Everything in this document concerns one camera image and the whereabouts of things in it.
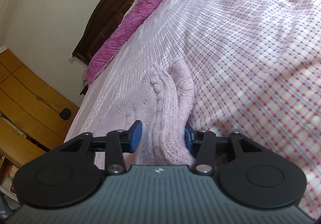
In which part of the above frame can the lilac cable-knit cardigan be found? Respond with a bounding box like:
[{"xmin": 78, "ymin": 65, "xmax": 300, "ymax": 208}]
[{"xmin": 125, "ymin": 58, "xmax": 195, "ymax": 166}]

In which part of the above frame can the small black hanging bag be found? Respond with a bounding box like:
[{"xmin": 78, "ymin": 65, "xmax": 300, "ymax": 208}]
[{"xmin": 59, "ymin": 108, "xmax": 71, "ymax": 120}]

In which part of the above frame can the orange wooden wardrobe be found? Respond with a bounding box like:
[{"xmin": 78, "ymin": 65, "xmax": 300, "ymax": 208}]
[{"xmin": 1, "ymin": 49, "xmax": 78, "ymax": 200}]

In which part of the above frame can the pink checked bedspread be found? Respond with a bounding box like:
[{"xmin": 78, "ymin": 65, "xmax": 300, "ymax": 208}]
[{"xmin": 66, "ymin": 0, "xmax": 320, "ymax": 219}]

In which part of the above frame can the magenta quilted pillow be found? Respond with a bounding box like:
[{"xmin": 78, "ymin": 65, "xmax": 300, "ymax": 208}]
[{"xmin": 86, "ymin": 0, "xmax": 163, "ymax": 85}]

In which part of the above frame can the dark wooden headboard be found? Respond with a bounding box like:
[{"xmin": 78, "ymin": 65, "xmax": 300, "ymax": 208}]
[{"xmin": 72, "ymin": 0, "xmax": 134, "ymax": 65}]

